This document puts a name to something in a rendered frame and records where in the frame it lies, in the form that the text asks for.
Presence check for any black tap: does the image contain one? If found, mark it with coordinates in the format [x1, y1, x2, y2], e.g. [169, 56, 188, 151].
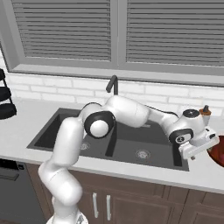
[105, 74, 119, 96]

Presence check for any brown cupboard door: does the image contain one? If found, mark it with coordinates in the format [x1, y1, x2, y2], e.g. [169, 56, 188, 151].
[69, 186, 103, 224]
[178, 191, 224, 224]
[101, 191, 187, 224]

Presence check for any silver cupboard handle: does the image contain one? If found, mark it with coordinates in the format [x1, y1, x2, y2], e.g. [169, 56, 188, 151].
[92, 192, 99, 220]
[105, 194, 113, 221]

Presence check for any dark dishwasher handle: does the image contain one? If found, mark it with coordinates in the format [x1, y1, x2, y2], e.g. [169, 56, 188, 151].
[0, 168, 20, 181]

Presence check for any brown soap dispenser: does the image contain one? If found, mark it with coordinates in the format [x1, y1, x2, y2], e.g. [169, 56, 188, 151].
[199, 104, 212, 124]

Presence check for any dark grey dishwasher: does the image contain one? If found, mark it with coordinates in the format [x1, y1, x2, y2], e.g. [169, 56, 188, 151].
[0, 158, 48, 224]

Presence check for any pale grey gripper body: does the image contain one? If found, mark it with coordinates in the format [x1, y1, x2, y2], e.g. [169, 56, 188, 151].
[178, 136, 221, 160]

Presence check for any black tiered stand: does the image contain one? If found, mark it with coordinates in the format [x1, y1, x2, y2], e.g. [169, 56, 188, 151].
[0, 68, 18, 121]

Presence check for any dark grey double sink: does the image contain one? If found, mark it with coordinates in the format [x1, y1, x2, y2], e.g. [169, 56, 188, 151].
[26, 108, 190, 172]

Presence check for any grey window with blinds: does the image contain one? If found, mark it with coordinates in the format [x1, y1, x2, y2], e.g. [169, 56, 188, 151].
[0, 0, 224, 88]

